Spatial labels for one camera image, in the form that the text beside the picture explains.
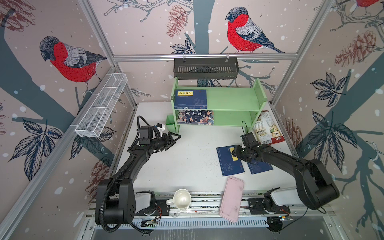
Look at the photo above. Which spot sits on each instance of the black hanging basket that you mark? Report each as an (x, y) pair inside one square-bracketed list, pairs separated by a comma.
[(206, 68)]

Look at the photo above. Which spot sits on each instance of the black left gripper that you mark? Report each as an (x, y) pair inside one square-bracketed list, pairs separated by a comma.
[(169, 141)]

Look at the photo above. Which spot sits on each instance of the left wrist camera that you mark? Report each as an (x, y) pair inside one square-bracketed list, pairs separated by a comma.
[(148, 132)]

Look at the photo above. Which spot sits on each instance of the snack bag red white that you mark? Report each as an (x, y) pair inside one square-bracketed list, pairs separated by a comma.
[(266, 130)]

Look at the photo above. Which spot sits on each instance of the colourful cartoon cover book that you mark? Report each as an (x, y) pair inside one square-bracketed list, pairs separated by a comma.
[(195, 117)]

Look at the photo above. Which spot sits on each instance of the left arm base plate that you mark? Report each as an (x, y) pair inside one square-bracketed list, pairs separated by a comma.
[(148, 204)]

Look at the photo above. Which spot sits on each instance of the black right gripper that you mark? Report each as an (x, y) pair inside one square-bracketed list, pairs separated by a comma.
[(236, 151)]

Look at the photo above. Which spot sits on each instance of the pink rectangular tray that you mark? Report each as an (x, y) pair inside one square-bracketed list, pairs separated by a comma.
[(232, 198)]

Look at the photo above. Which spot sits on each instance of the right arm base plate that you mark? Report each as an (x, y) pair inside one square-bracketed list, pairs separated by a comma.
[(267, 205)]

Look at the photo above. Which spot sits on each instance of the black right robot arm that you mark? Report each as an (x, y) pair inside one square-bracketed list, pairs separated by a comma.
[(314, 184)]

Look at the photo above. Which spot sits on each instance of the white ceramic mug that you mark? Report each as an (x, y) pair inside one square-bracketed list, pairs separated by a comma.
[(181, 199)]

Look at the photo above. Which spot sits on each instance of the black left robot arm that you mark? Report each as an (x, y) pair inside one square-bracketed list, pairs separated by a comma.
[(116, 202)]

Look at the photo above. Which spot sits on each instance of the green wooden shelf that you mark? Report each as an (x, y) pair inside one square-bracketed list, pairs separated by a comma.
[(236, 107)]

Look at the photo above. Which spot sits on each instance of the white wire mesh basket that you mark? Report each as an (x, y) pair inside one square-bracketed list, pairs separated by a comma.
[(97, 115)]

